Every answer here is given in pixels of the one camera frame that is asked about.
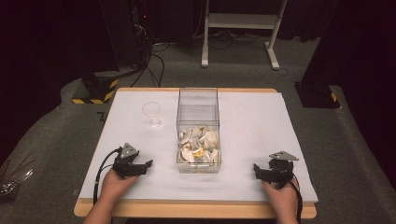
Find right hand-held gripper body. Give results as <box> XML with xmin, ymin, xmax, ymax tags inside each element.
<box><xmin>260</xmin><ymin>150</ymin><xmax>300</xmax><ymax>189</ymax></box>

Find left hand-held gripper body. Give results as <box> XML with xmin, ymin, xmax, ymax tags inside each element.
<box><xmin>112</xmin><ymin>142</ymin><xmax>148</xmax><ymax>179</ymax></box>

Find person's left hand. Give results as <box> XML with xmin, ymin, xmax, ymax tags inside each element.
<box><xmin>100</xmin><ymin>167</ymin><xmax>140</xmax><ymax>203</ymax></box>

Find person's right hand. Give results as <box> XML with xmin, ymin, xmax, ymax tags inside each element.
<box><xmin>262</xmin><ymin>177</ymin><xmax>301</xmax><ymax>217</ymax></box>

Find white table mat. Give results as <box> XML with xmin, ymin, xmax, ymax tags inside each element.
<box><xmin>78</xmin><ymin>90</ymin><xmax>319</xmax><ymax>203</ymax></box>

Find clear glass cup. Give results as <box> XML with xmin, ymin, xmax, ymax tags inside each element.
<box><xmin>141</xmin><ymin>101</ymin><xmax>163</xmax><ymax>129</ymax></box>

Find pile of white pieces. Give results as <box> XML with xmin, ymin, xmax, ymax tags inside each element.
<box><xmin>177</xmin><ymin>125</ymin><xmax>221</xmax><ymax>164</ymax></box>

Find wooden table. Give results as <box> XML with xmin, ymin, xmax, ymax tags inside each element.
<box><xmin>73</xmin><ymin>87</ymin><xmax>318</xmax><ymax>220</ymax></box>

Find clear plastic box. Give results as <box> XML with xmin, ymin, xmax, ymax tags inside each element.
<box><xmin>176</xmin><ymin>87</ymin><xmax>222</xmax><ymax>175</ymax></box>

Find black yellow-striped stand base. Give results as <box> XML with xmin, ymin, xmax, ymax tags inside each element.
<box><xmin>71</xmin><ymin>69</ymin><xmax>120</xmax><ymax>105</ymax></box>

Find bundle of metal rods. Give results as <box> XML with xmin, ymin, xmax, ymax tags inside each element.
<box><xmin>0</xmin><ymin>151</ymin><xmax>35</xmax><ymax>201</ymax></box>

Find black computer tower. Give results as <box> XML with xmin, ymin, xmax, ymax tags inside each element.
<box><xmin>98</xmin><ymin>0</ymin><xmax>151</xmax><ymax>69</ymax></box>

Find white metal stand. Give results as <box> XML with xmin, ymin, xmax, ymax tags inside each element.
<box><xmin>200</xmin><ymin>0</ymin><xmax>290</xmax><ymax>71</ymax></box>

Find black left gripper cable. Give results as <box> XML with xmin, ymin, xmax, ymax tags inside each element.
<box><xmin>92</xmin><ymin>147</ymin><xmax>123</xmax><ymax>206</ymax></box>

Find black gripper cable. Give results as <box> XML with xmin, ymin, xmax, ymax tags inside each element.
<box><xmin>281</xmin><ymin>174</ymin><xmax>304</xmax><ymax>224</ymax></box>
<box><xmin>92</xmin><ymin>147</ymin><xmax>123</xmax><ymax>206</ymax></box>

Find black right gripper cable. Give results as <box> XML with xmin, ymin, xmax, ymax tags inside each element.
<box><xmin>281</xmin><ymin>174</ymin><xmax>304</xmax><ymax>224</ymax></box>

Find black floor cables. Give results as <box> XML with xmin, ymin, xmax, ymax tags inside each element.
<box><xmin>130</xmin><ymin>41</ymin><xmax>171</xmax><ymax>89</ymax></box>

